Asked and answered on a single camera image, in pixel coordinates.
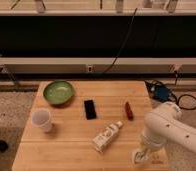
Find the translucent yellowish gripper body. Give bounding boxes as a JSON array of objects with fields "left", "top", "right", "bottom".
[{"left": 139, "top": 143, "right": 159, "bottom": 160}]

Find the white square sponge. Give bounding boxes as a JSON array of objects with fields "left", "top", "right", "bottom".
[{"left": 132, "top": 149, "right": 149, "bottom": 164}]

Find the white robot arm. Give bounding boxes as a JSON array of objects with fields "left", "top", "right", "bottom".
[{"left": 141, "top": 102, "right": 196, "bottom": 154}]

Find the green ceramic bowl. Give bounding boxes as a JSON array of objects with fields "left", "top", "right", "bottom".
[{"left": 43, "top": 81, "right": 74, "bottom": 105}]

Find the white ceramic cup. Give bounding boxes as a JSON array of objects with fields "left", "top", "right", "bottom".
[{"left": 31, "top": 108, "right": 53, "bottom": 133}]

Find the small red-brown object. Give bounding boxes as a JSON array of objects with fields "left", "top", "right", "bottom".
[{"left": 125, "top": 102, "right": 134, "bottom": 120}]

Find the white tube bottle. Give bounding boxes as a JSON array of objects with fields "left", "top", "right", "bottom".
[{"left": 92, "top": 121, "right": 123, "bottom": 153}]

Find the blue power box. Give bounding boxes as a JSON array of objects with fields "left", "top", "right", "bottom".
[{"left": 153, "top": 86, "right": 170, "bottom": 102}]

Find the black rectangular block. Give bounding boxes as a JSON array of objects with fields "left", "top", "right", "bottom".
[{"left": 84, "top": 100, "right": 96, "bottom": 120}]

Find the black chair base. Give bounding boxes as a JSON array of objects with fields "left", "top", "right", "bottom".
[{"left": 0, "top": 140, "right": 9, "bottom": 152}]

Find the black floor cable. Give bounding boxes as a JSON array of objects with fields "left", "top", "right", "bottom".
[{"left": 145, "top": 79, "right": 196, "bottom": 112}]

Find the white wall outlet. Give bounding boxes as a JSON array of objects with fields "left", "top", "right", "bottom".
[{"left": 88, "top": 66, "right": 93, "bottom": 73}]

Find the black hanging cable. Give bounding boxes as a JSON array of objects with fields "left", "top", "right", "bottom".
[{"left": 102, "top": 7, "right": 138, "bottom": 75}]

